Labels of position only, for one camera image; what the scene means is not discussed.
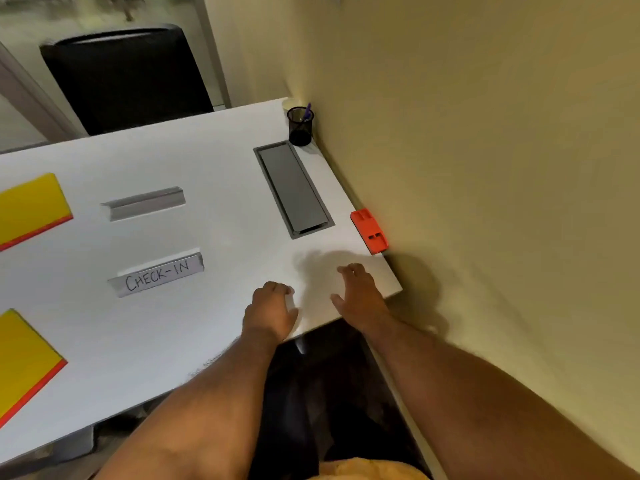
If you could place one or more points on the person's left hand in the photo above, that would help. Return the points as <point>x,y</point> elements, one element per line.
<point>267,312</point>

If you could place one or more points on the person's right hand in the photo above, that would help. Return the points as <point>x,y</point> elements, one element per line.
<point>362,299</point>

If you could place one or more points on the person's left fingers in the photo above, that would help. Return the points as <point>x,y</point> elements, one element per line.
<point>278,287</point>

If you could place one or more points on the person's right thumb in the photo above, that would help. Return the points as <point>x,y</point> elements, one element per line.
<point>339,302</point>

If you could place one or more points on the person's left forearm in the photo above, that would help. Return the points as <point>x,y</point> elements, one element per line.
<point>210,409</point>

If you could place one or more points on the person's right forearm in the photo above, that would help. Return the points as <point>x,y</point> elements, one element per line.
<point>480,409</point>

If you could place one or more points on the silver table leg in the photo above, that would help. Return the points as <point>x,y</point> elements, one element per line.
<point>301,346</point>

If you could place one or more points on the orange plastic stapler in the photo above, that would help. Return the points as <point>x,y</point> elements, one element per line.
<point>369,230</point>

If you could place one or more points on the silver nameplate holder with label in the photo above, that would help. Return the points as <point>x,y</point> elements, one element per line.
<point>157,275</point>

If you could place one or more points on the blank silver nameplate holder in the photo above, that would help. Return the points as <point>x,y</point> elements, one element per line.
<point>144,202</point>

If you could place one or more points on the black mesh pen holder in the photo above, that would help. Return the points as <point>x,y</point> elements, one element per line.
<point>300,127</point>

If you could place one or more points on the person's yellow garment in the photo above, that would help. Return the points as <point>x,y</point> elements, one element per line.
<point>370,469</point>

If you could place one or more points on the blue pen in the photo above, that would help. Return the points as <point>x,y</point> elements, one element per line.
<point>306,112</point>

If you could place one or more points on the cream paper cup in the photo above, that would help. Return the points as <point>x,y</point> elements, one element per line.
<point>289,103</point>

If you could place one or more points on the black office chair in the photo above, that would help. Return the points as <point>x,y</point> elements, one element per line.
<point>127,79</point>

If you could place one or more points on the yellow pad with red edge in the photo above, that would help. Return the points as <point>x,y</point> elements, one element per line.
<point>22,362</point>
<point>30,208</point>

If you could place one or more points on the grey partition frame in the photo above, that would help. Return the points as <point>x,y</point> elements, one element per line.
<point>35,102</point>

